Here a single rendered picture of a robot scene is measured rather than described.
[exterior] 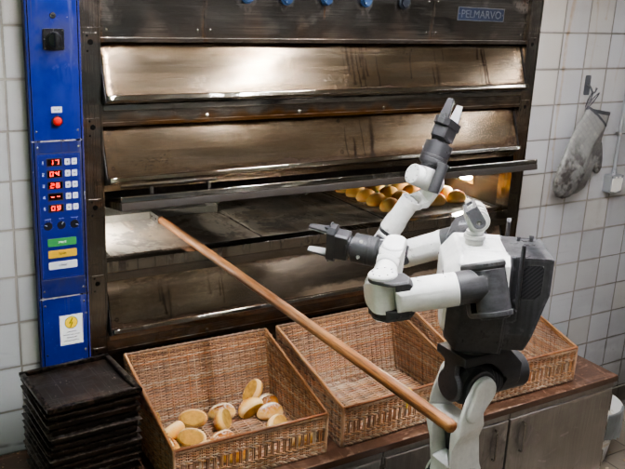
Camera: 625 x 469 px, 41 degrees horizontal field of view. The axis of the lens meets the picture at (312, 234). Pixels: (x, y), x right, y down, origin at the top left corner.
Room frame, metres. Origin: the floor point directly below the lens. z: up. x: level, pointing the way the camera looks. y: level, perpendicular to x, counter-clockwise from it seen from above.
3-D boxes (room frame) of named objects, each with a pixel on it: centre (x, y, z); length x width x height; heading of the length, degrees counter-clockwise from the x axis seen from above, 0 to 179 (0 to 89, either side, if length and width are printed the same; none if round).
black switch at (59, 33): (2.46, 0.77, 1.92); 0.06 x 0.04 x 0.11; 122
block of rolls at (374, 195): (3.75, -0.34, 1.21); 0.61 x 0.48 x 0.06; 32
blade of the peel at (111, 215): (3.28, 0.72, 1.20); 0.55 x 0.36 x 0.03; 122
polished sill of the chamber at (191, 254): (3.09, -0.07, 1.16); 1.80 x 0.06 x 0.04; 122
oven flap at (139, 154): (3.07, -0.09, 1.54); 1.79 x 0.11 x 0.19; 122
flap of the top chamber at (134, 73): (3.07, -0.09, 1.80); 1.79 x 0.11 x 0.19; 122
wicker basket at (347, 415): (2.85, -0.23, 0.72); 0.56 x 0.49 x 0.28; 123
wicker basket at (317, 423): (2.53, 0.27, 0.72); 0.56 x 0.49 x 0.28; 121
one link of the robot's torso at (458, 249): (2.27, -0.52, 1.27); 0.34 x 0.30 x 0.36; 177
